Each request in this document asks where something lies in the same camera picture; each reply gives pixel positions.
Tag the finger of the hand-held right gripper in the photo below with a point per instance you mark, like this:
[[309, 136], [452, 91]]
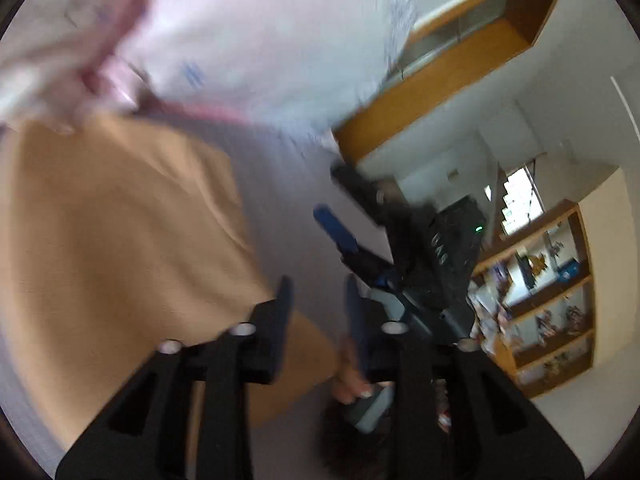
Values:
[[336, 230], [357, 185]]

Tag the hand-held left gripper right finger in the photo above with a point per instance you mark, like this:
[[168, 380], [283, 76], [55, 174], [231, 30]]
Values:
[[356, 316]]

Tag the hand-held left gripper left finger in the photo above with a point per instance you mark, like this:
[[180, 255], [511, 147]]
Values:
[[283, 305]]

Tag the tan cloth garment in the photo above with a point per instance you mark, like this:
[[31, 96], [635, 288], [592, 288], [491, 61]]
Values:
[[120, 240]]

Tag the person's right hand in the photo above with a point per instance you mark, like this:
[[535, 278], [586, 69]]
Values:
[[350, 380]]

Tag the window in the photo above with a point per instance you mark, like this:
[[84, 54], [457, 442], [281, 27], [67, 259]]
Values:
[[520, 200]]

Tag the wooden bookshelf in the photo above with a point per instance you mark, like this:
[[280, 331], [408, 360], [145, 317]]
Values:
[[545, 310]]

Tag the white garment with pink trim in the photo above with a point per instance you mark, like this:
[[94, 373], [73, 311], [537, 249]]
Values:
[[260, 35]]

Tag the wooden wall cabinet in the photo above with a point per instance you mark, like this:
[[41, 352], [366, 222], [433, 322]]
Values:
[[450, 75]]

